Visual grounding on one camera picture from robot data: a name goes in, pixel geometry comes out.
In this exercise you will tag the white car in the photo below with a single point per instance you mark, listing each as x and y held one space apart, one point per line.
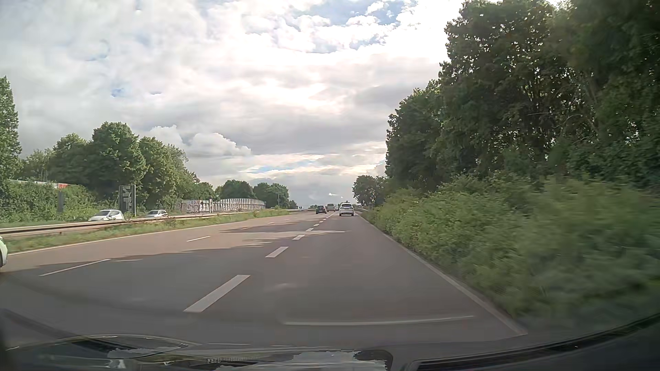
346 208
107 215

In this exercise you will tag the grey asphalt road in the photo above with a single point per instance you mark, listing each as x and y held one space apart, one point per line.
330 268

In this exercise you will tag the noise barrier with graffiti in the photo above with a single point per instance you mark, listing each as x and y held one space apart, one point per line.
227 205

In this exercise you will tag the road markings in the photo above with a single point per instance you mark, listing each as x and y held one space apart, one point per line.
216 293

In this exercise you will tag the car's own bonnet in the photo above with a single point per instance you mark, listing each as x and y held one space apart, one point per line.
330 358

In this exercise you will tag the row of green bushes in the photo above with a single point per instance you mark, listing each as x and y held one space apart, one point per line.
515 242

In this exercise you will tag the row of trees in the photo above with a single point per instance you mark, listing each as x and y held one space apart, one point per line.
129 165

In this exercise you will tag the road sign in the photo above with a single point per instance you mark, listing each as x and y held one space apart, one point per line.
127 199

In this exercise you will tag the grass median strip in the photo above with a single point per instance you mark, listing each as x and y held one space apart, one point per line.
129 229

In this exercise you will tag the wood of tall trees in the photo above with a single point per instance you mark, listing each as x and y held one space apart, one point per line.
515 92

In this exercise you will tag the green hedge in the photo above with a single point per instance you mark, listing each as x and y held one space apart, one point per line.
41 202

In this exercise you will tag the white vehicle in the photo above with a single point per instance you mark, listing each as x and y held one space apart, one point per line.
2 252

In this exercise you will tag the metal guard rail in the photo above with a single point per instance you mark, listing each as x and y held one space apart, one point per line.
103 224

